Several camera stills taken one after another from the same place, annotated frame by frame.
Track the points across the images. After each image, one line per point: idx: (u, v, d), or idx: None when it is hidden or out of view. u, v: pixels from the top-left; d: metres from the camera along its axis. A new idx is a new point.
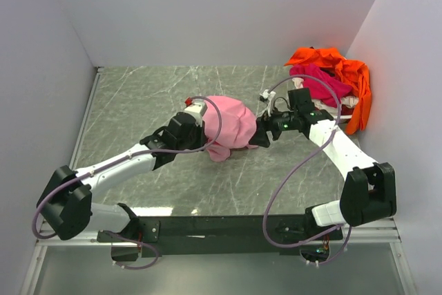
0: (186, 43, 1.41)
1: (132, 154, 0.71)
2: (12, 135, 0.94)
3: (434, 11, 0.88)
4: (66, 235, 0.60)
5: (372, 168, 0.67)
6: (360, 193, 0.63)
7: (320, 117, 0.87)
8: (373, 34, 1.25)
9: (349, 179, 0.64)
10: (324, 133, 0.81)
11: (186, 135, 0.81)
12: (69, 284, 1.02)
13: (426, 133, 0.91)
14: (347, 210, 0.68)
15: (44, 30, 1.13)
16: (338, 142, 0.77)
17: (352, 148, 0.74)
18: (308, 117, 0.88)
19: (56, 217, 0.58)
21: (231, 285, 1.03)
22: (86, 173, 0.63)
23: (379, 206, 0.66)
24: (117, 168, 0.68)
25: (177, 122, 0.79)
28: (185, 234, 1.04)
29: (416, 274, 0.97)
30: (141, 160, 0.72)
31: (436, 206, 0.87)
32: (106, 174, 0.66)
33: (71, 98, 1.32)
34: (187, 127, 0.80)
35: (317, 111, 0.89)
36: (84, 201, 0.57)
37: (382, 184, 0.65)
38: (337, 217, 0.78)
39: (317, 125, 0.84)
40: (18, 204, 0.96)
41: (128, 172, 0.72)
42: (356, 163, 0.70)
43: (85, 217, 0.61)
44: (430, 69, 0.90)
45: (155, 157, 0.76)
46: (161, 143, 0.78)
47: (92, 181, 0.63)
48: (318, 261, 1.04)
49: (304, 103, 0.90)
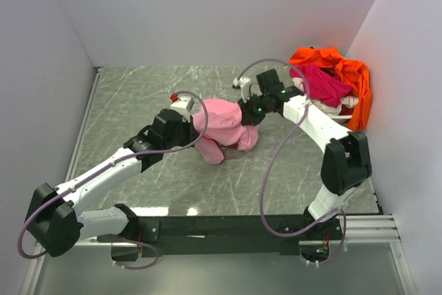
0: (186, 43, 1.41)
1: (114, 160, 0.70)
2: (12, 136, 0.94)
3: (434, 12, 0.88)
4: (57, 251, 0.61)
5: (347, 137, 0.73)
6: (340, 162, 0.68)
7: (291, 94, 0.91)
8: (373, 35, 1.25)
9: (327, 150, 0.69)
10: (298, 110, 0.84)
11: (172, 132, 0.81)
12: (69, 284, 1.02)
13: (426, 133, 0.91)
14: (329, 179, 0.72)
15: (44, 30, 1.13)
16: (313, 117, 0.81)
17: (325, 121, 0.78)
18: (279, 95, 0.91)
19: (43, 235, 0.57)
21: (231, 285, 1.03)
22: (68, 189, 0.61)
23: (358, 172, 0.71)
24: (101, 177, 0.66)
25: (161, 120, 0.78)
28: (185, 234, 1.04)
29: (416, 274, 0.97)
30: (126, 166, 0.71)
31: (436, 206, 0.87)
32: (88, 187, 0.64)
33: (70, 97, 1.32)
34: (171, 124, 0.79)
35: (287, 88, 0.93)
36: (68, 219, 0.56)
37: (358, 150, 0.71)
38: (328, 200, 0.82)
39: (289, 103, 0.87)
40: (18, 204, 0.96)
41: (114, 180, 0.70)
42: (332, 132, 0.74)
43: (73, 233, 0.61)
44: (430, 70, 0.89)
45: (139, 161, 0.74)
46: (146, 143, 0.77)
47: (74, 197, 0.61)
48: (318, 261, 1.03)
49: (273, 84, 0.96)
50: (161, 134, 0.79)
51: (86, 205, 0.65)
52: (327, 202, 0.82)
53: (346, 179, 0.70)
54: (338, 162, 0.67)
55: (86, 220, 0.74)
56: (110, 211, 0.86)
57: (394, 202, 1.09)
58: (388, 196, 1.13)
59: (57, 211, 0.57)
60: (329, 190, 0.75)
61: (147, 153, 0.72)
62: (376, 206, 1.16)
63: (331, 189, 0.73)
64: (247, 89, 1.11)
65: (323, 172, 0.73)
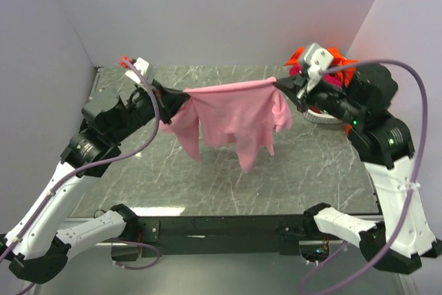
0: (186, 43, 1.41)
1: (50, 191, 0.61)
2: (12, 136, 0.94)
3: (434, 12, 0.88)
4: (52, 276, 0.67)
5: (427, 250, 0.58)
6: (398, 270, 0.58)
7: (397, 150, 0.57)
8: (373, 35, 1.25)
9: (404, 260, 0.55)
10: (396, 189, 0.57)
11: (117, 120, 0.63)
12: (68, 284, 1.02)
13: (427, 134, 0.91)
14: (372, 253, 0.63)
15: (44, 30, 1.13)
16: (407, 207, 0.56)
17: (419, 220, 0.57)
18: (382, 140, 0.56)
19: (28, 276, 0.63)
21: (231, 285, 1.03)
22: (13, 242, 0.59)
23: None
24: (44, 215, 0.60)
25: (90, 112, 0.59)
28: (186, 234, 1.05)
29: (416, 274, 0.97)
30: (68, 191, 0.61)
31: (436, 206, 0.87)
32: (34, 231, 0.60)
33: (71, 98, 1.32)
34: (107, 118, 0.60)
35: (396, 135, 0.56)
36: (25, 269, 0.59)
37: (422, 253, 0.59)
38: (353, 238, 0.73)
39: (394, 170, 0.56)
40: (18, 204, 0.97)
41: (66, 204, 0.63)
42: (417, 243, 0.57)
43: (50, 265, 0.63)
44: (430, 70, 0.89)
45: (82, 177, 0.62)
46: (90, 144, 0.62)
47: (22, 249, 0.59)
48: (318, 261, 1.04)
49: (381, 110, 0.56)
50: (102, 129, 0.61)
51: (51, 235, 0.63)
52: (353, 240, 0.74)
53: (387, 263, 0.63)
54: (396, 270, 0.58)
55: (74, 238, 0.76)
56: (105, 217, 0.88)
57: None
58: None
59: (13, 265, 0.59)
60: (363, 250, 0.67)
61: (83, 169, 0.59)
62: (377, 206, 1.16)
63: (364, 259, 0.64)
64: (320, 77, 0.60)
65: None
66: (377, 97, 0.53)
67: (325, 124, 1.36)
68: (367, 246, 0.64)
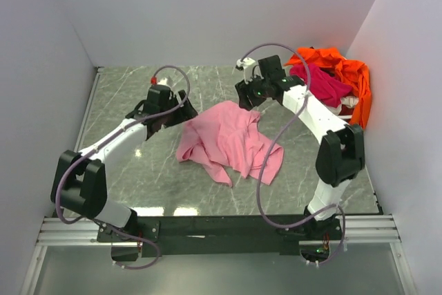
0: (186, 43, 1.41)
1: (125, 126, 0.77)
2: (12, 135, 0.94)
3: (433, 10, 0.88)
4: (95, 210, 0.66)
5: (343, 130, 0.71)
6: (336, 155, 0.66)
7: (291, 83, 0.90)
8: (372, 36, 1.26)
9: (322, 141, 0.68)
10: (297, 100, 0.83)
11: (165, 102, 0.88)
12: (68, 285, 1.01)
13: (426, 132, 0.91)
14: (323, 172, 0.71)
15: (44, 30, 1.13)
16: (312, 108, 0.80)
17: (324, 112, 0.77)
18: (279, 83, 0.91)
19: (77, 200, 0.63)
21: (231, 285, 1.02)
22: (92, 150, 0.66)
23: (351, 163, 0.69)
24: (116, 140, 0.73)
25: (155, 91, 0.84)
28: (186, 234, 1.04)
29: (416, 274, 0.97)
30: (135, 130, 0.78)
31: (436, 205, 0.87)
32: (109, 147, 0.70)
33: (71, 97, 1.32)
34: (166, 94, 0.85)
35: (287, 78, 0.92)
36: (99, 174, 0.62)
37: (353, 143, 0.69)
38: (324, 196, 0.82)
39: (290, 92, 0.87)
40: (18, 204, 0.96)
41: (126, 144, 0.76)
42: (328, 126, 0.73)
43: (103, 192, 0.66)
44: (429, 69, 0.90)
45: (146, 126, 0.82)
46: (146, 114, 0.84)
47: (100, 155, 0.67)
48: (318, 261, 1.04)
49: (275, 71, 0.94)
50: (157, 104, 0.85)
51: (107, 166, 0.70)
52: (324, 197, 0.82)
53: (340, 168, 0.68)
54: (333, 153, 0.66)
55: None
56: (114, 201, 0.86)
57: (395, 202, 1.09)
58: (388, 196, 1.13)
59: (88, 169, 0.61)
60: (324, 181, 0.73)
61: (152, 117, 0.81)
62: (376, 206, 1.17)
63: (324, 179, 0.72)
64: (250, 70, 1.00)
65: (318, 163, 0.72)
66: (268, 65, 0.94)
67: None
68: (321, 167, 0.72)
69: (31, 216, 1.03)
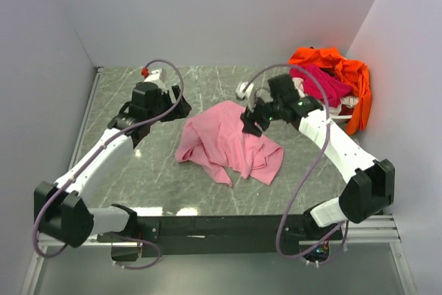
0: (186, 43, 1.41)
1: (106, 142, 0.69)
2: (12, 135, 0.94)
3: (434, 10, 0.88)
4: (81, 240, 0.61)
5: (371, 166, 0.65)
6: (366, 196, 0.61)
7: (308, 107, 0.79)
8: (373, 36, 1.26)
9: (350, 182, 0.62)
10: (318, 129, 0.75)
11: (153, 103, 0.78)
12: (68, 285, 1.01)
13: (426, 134, 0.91)
14: (349, 211, 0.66)
15: (44, 30, 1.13)
16: (335, 139, 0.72)
17: (349, 146, 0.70)
18: (295, 106, 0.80)
19: (60, 231, 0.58)
21: (231, 285, 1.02)
22: (68, 181, 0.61)
23: (381, 202, 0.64)
24: (97, 162, 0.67)
25: (139, 92, 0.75)
28: (186, 234, 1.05)
29: (416, 274, 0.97)
30: (117, 145, 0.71)
31: (436, 206, 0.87)
32: (88, 174, 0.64)
33: (71, 97, 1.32)
34: (152, 93, 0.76)
35: (304, 99, 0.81)
36: (77, 208, 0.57)
37: (383, 182, 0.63)
38: (337, 215, 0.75)
39: (308, 117, 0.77)
40: (18, 204, 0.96)
41: (109, 162, 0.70)
42: (356, 164, 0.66)
43: (86, 220, 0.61)
44: (429, 70, 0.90)
45: (129, 136, 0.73)
46: (130, 119, 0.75)
47: (77, 187, 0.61)
48: (318, 261, 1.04)
49: (288, 92, 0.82)
50: (143, 106, 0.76)
51: (89, 191, 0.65)
52: (336, 216, 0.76)
53: (367, 209, 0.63)
54: (363, 195, 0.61)
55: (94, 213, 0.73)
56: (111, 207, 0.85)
57: (394, 202, 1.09)
58: None
59: (65, 204, 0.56)
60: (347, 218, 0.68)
61: (136, 126, 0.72)
62: None
63: (348, 217, 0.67)
64: (253, 97, 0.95)
65: (342, 200, 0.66)
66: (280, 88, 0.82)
67: None
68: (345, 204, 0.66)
69: (31, 216, 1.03)
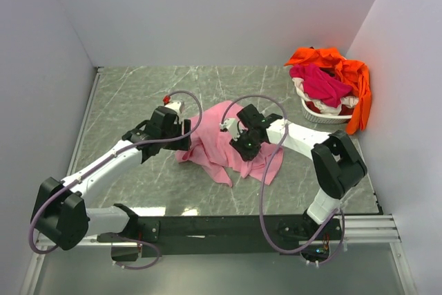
0: (186, 43, 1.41)
1: (117, 151, 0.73)
2: (12, 135, 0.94)
3: (433, 11, 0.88)
4: (71, 243, 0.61)
5: (330, 139, 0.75)
6: (331, 163, 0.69)
7: (271, 121, 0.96)
8: (373, 36, 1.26)
9: (314, 156, 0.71)
10: (279, 130, 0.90)
11: (168, 128, 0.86)
12: (68, 285, 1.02)
13: (426, 133, 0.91)
14: (327, 185, 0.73)
15: (44, 30, 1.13)
16: (294, 131, 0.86)
17: (306, 132, 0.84)
18: (261, 124, 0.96)
19: (53, 231, 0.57)
21: (231, 285, 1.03)
22: (74, 181, 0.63)
23: (352, 168, 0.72)
24: (105, 168, 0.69)
25: (159, 113, 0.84)
28: (186, 234, 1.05)
29: (416, 274, 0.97)
30: (127, 157, 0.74)
31: (436, 206, 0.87)
32: (94, 177, 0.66)
33: (71, 97, 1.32)
34: (170, 117, 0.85)
35: (266, 117, 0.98)
36: (77, 209, 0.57)
37: (344, 149, 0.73)
38: (327, 204, 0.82)
39: (271, 127, 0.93)
40: (18, 204, 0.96)
41: (115, 171, 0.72)
42: (313, 140, 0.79)
43: (82, 225, 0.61)
44: (429, 70, 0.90)
45: (140, 151, 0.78)
46: (143, 134, 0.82)
47: (81, 188, 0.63)
48: (318, 261, 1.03)
49: (255, 118, 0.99)
50: (159, 126, 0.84)
51: (91, 197, 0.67)
52: (327, 204, 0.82)
53: (342, 177, 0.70)
54: (329, 162, 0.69)
55: (91, 214, 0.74)
56: (111, 208, 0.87)
57: (394, 202, 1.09)
58: (388, 196, 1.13)
59: (66, 203, 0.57)
60: (333, 196, 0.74)
61: (148, 141, 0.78)
62: (376, 206, 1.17)
63: (334, 195, 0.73)
64: (233, 126, 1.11)
65: (320, 180, 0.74)
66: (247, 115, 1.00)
67: (325, 124, 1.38)
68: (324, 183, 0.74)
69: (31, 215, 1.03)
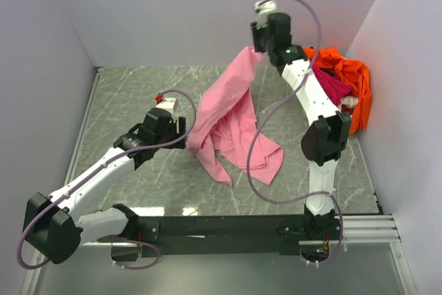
0: (186, 43, 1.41)
1: (106, 161, 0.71)
2: (12, 135, 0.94)
3: (434, 13, 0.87)
4: (63, 255, 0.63)
5: (333, 117, 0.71)
6: (320, 138, 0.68)
7: (295, 55, 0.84)
8: (373, 35, 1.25)
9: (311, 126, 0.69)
10: (298, 77, 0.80)
11: (163, 130, 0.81)
12: (68, 285, 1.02)
13: (427, 134, 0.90)
14: (307, 149, 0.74)
15: (44, 30, 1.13)
16: (309, 88, 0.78)
17: (322, 95, 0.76)
18: (282, 54, 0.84)
19: (43, 245, 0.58)
21: (231, 285, 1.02)
22: (62, 196, 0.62)
23: (335, 146, 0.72)
24: (95, 179, 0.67)
25: (152, 117, 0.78)
28: (185, 234, 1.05)
29: (416, 274, 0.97)
30: (118, 166, 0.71)
31: (436, 206, 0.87)
32: (82, 191, 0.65)
33: (71, 97, 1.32)
34: (164, 120, 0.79)
35: (293, 48, 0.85)
36: (65, 226, 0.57)
37: (340, 129, 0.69)
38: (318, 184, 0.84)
39: (291, 65, 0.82)
40: (18, 204, 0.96)
41: (108, 181, 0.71)
42: (321, 110, 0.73)
43: (73, 238, 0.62)
44: (431, 70, 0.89)
45: (132, 158, 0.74)
46: (136, 140, 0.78)
47: (69, 203, 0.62)
48: (318, 261, 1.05)
49: (282, 36, 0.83)
50: (153, 130, 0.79)
51: (82, 208, 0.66)
52: (318, 184, 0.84)
53: (322, 149, 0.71)
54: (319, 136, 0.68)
55: (85, 224, 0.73)
56: (108, 211, 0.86)
57: (394, 202, 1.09)
58: (388, 196, 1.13)
59: (53, 220, 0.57)
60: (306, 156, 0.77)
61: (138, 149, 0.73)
62: (377, 206, 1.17)
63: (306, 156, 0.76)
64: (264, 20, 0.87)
65: (304, 139, 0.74)
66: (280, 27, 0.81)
67: None
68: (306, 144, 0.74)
69: None
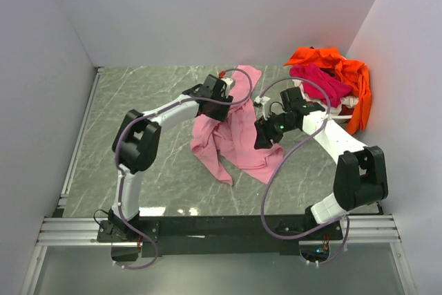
0: (186, 43, 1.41)
1: (181, 100, 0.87)
2: (12, 135, 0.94)
3: (432, 12, 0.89)
4: (143, 166, 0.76)
5: (362, 151, 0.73)
6: (351, 175, 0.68)
7: (311, 109, 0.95)
8: (373, 35, 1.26)
9: (340, 162, 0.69)
10: (316, 123, 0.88)
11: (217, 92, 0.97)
12: (68, 285, 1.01)
13: (427, 133, 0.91)
14: (341, 195, 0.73)
15: (44, 30, 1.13)
16: (329, 128, 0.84)
17: (342, 134, 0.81)
18: (301, 109, 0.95)
19: (132, 151, 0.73)
21: (231, 285, 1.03)
22: (153, 113, 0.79)
23: (373, 188, 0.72)
24: (173, 110, 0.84)
25: (213, 79, 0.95)
28: (186, 234, 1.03)
29: (416, 273, 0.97)
30: (188, 106, 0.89)
31: (436, 206, 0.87)
32: (166, 115, 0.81)
33: (71, 97, 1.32)
34: (220, 84, 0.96)
35: (308, 104, 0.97)
36: (155, 133, 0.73)
37: (373, 167, 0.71)
38: (333, 208, 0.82)
39: (309, 117, 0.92)
40: (18, 204, 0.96)
41: (178, 115, 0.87)
42: (347, 146, 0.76)
43: (154, 153, 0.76)
44: (430, 70, 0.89)
45: (197, 105, 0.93)
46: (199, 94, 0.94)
47: (158, 119, 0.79)
48: (318, 261, 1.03)
49: (296, 101, 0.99)
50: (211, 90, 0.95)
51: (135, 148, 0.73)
52: (333, 209, 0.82)
53: (358, 193, 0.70)
54: (350, 174, 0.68)
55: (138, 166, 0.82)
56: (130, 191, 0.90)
57: (394, 202, 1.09)
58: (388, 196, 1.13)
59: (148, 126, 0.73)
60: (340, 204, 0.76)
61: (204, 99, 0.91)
62: (376, 206, 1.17)
63: (344, 204, 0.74)
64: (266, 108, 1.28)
65: (336, 187, 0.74)
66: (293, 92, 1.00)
67: None
68: (340, 190, 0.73)
69: (31, 216, 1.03)
